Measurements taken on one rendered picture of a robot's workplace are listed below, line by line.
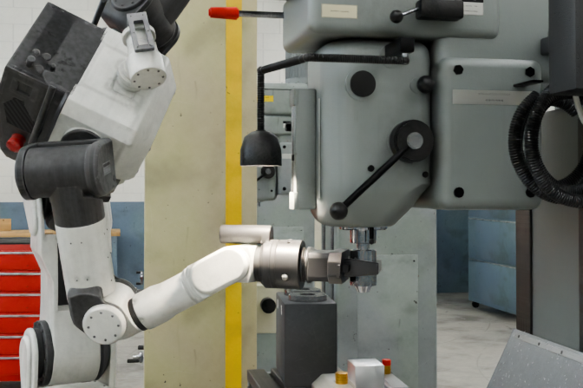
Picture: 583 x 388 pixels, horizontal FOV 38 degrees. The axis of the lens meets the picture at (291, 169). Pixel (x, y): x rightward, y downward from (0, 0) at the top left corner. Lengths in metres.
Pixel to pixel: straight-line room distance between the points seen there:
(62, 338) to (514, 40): 1.12
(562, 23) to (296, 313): 0.94
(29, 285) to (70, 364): 4.06
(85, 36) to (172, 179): 1.53
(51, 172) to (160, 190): 1.68
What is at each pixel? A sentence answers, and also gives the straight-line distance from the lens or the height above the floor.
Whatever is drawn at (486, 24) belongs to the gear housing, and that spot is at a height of 1.65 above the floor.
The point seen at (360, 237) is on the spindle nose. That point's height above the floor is 1.29.
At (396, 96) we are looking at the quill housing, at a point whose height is 1.53.
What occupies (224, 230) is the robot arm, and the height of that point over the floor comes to 1.30.
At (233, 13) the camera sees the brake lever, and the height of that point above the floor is 1.70.
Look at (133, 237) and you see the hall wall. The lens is 10.46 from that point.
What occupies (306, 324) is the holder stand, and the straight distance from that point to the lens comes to 1.93.
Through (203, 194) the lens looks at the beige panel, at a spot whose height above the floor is 1.35.
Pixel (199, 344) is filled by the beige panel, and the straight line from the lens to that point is 3.24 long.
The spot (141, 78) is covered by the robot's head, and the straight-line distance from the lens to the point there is 1.57.
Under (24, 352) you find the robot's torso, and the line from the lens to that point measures 1.96.
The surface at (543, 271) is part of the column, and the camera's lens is 1.70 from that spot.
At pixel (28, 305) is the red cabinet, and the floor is 0.59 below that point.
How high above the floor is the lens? 1.38
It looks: 1 degrees up
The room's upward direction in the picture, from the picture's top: straight up
